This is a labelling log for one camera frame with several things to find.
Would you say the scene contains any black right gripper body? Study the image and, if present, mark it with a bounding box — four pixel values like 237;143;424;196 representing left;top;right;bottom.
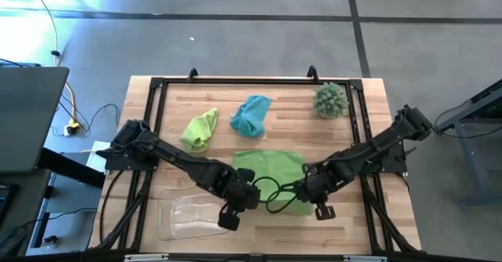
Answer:
296;167;338;204

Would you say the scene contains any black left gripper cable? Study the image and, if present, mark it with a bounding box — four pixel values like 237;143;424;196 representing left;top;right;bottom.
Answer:
250;175;282;201

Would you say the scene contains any black floor cable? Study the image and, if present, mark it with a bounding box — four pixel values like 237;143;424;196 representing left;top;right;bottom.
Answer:
58;99;122;136

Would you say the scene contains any grey metal table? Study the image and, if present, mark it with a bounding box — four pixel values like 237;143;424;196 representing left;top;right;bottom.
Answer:
432;79;502;209

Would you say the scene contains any black desk beam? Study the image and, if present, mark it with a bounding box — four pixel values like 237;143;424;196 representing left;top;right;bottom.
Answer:
38;147;107;189

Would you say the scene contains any green microfiber towel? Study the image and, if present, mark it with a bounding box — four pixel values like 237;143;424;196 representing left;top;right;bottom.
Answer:
233;150;315;217

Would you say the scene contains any black side desk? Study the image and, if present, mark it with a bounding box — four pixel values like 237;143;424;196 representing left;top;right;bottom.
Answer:
0;169;52;255

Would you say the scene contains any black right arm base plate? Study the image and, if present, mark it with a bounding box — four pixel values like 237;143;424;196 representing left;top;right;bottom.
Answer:
352;142;409;175

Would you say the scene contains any silver metal bracket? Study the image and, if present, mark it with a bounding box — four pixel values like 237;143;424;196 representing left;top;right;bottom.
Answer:
124;253;169;262
344;255;388;262

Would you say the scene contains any clear plastic basket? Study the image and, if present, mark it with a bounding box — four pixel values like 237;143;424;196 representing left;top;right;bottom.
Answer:
156;187;232;242

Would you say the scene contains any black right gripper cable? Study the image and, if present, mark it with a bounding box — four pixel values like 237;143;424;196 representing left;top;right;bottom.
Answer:
265;182;300;214

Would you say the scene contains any yellow power plug strip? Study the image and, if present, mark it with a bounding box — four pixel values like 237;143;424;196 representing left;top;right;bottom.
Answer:
64;120;82;137

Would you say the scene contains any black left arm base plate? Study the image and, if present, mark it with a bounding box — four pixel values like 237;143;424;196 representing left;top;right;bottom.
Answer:
96;138;160;173

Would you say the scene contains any black floor tape line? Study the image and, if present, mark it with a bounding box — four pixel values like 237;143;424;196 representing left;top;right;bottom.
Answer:
344;0;372;78
0;9;502;24

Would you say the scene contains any yellow floor cable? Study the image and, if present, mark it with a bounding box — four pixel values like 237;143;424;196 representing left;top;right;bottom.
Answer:
25;0;79;132

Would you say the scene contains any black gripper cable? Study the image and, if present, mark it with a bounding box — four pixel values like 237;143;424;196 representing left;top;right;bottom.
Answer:
265;182;300;214
250;175;282;201

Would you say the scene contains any teal microfiber towel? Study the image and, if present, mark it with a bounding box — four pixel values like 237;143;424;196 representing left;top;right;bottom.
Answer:
230;94;273;139

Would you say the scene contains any grey side cart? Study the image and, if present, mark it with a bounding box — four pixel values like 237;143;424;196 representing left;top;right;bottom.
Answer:
26;151;104;255

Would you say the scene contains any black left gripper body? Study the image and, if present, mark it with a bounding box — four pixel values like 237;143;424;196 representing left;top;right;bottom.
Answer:
219;171;262;213

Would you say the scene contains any lime yellow microfiber towel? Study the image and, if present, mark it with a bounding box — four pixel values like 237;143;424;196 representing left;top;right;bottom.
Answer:
179;107;220;155

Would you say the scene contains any black aluminium table frame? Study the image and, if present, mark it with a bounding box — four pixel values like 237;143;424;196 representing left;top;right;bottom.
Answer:
89;75;424;255

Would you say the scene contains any white box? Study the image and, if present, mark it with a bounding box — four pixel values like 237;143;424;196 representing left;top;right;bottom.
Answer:
85;140;113;173

